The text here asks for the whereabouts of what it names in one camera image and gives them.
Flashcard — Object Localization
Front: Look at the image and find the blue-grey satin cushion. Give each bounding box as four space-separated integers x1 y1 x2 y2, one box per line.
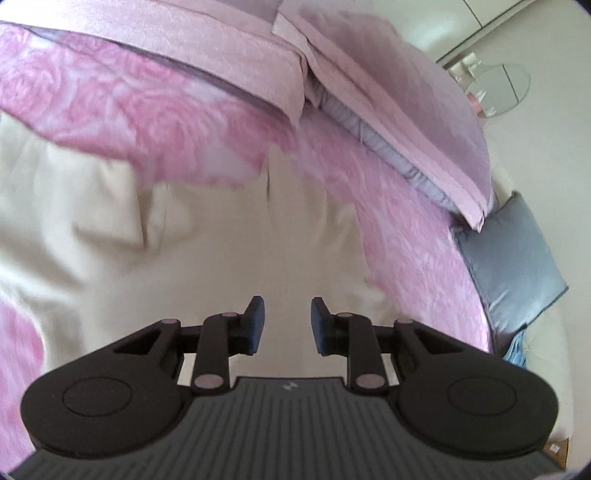
452 190 570 342

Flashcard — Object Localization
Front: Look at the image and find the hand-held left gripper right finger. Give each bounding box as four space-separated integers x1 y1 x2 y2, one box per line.
311 296 467 397

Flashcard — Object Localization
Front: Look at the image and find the pink floral bedspread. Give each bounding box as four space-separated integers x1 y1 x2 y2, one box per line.
0 23 498 462

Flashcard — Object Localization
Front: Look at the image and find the beige garment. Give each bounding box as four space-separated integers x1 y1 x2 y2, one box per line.
0 111 393 388

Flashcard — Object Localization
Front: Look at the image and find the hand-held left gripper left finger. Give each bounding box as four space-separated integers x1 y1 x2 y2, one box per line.
111 295 267 397

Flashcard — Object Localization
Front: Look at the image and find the lilac ribbed pillow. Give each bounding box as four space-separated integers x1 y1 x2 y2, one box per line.
316 85 465 217
25 25 298 114

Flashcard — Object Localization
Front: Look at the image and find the round wall mirror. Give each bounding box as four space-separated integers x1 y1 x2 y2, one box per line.
464 63 532 117

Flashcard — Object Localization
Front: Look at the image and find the pink pillow towel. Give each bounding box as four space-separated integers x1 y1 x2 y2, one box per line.
271 0 494 232
0 0 306 127

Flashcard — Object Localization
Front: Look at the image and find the light blue cloth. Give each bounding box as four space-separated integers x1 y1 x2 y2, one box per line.
501 330 528 368

